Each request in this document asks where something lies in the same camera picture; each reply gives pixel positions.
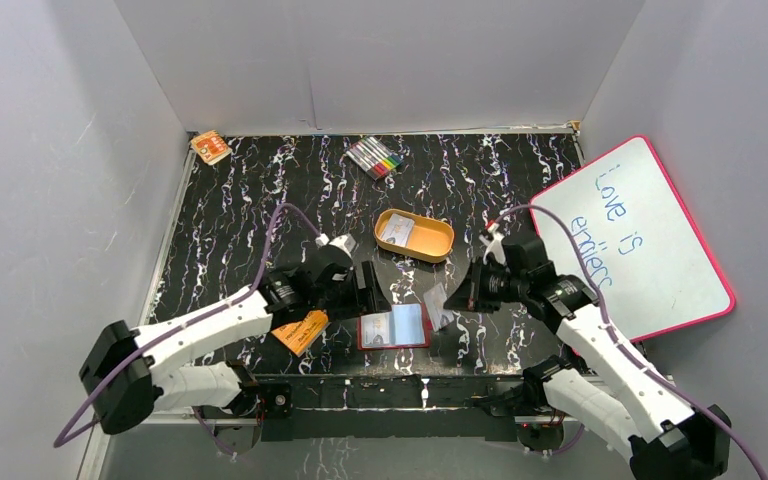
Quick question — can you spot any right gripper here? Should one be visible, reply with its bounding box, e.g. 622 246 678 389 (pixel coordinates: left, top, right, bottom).
443 256 528 314

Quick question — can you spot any white credit card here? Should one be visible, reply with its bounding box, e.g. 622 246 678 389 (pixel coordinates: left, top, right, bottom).
422 283 455 332

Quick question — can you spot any red card holder wallet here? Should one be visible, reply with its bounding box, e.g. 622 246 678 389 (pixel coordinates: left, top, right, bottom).
358 304 431 350

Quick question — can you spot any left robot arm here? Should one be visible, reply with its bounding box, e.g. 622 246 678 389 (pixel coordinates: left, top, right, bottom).
79 245 391 435

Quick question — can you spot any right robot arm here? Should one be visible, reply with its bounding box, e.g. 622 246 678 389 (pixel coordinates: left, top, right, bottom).
444 226 730 479

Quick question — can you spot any white card in tray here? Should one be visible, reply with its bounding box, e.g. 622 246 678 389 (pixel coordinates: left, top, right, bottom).
379 213 415 247

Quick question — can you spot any small orange card box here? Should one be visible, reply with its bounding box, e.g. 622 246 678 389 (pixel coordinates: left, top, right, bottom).
190 130 232 165

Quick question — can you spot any orange book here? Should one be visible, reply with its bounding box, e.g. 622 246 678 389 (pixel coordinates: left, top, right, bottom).
271 311 329 357

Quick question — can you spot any orange oval tray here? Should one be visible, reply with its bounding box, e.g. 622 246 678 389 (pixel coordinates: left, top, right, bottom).
373 208 455 264

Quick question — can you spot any pack of coloured markers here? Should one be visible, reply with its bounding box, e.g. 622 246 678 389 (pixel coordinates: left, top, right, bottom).
345 136 403 180

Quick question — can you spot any pink framed whiteboard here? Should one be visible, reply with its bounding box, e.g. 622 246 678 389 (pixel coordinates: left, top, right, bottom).
531 136 736 341

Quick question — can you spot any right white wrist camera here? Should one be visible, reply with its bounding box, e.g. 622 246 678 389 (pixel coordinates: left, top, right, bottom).
479 221 507 266

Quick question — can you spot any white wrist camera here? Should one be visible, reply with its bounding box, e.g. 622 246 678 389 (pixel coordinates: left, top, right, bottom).
479 221 507 266
315 234 357 257

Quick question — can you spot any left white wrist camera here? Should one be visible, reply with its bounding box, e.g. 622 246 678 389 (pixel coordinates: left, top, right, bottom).
315 234 357 257

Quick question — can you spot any black metal base rail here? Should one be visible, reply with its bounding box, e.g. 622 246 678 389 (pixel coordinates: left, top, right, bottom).
92 372 690 458

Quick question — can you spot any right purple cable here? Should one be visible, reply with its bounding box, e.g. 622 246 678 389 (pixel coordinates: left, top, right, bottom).
486 203 768 480

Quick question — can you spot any purple cable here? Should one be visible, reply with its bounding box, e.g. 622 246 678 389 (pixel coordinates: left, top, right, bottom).
52 202 332 450
486 203 768 480

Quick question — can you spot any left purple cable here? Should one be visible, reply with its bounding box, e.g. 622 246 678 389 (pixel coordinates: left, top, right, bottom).
52 202 332 450

